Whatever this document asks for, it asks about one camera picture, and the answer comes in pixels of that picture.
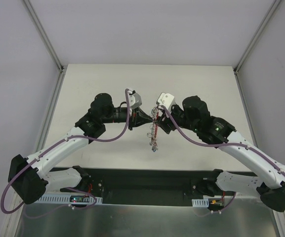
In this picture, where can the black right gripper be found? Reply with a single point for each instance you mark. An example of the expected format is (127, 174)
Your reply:
(168, 121)

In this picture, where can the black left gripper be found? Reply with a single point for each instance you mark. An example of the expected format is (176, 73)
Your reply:
(132, 118)

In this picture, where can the red-handled metal key organizer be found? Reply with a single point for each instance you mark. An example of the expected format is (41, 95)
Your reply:
(153, 129)

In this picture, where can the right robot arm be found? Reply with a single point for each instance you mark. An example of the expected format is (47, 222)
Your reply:
(268, 182)

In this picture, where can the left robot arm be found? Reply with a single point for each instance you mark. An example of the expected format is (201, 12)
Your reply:
(32, 177)

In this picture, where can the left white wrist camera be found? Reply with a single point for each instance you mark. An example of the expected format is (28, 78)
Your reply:
(134, 99)

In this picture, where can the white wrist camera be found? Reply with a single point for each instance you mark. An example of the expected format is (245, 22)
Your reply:
(134, 99)
(166, 100)

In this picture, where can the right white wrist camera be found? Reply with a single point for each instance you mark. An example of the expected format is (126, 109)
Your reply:
(166, 100)

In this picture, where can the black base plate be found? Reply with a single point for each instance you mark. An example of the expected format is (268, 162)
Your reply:
(150, 187)

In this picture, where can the right white cable duct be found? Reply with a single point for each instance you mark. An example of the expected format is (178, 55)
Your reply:
(200, 203)

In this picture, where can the white cable duct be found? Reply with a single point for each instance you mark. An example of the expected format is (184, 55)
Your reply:
(200, 203)
(69, 199)

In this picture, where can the left aluminium frame post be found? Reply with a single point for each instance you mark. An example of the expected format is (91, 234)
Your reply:
(42, 34)

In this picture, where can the aluminium frame post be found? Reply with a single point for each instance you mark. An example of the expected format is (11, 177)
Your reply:
(42, 34)
(258, 34)

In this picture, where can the left white cable duct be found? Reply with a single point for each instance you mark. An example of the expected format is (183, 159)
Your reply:
(69, 199)

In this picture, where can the right aluminium frame post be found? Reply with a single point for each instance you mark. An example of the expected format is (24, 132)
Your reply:
(258, 34)

